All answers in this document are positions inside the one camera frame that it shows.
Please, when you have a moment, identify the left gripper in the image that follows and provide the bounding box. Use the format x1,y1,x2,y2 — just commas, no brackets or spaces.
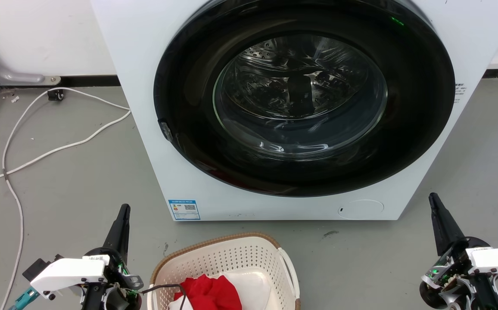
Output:
31,204,144,310

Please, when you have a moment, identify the red garment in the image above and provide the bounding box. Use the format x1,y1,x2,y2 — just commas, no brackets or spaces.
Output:
174,274,243,310

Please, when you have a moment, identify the white front-load washing machine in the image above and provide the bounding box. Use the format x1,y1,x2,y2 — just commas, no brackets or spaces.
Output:
90,0,498,222

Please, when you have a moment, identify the teal connector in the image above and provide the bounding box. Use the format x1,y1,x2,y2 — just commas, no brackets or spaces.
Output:
9,288,40,310

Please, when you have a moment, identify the white garment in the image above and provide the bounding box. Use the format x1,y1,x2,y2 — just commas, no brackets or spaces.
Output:
167,268,272,310

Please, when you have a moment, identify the grey wall pipe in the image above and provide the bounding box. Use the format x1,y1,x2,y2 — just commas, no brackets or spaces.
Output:
0,29,62,86

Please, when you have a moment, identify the cream perforated laundry basket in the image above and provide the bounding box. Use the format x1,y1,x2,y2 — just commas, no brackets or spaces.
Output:
147,232,301,310

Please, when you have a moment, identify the round black washer door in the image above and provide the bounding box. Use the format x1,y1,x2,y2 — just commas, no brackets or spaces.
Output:
153,0,456,198

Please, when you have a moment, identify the round white filter cover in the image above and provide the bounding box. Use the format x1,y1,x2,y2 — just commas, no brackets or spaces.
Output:
337,199,385,220

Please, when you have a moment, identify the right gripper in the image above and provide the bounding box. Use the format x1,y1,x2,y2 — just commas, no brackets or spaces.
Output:
419,192,498,310

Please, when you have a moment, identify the long white power cable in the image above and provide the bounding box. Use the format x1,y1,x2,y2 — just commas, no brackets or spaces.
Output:
0,87,131,310

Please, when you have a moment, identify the blue energy label sticker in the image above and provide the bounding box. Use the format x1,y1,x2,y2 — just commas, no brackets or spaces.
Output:
168,199,201,221

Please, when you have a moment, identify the steel washer drum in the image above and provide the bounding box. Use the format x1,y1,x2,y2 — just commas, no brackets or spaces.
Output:
213,34,388,161

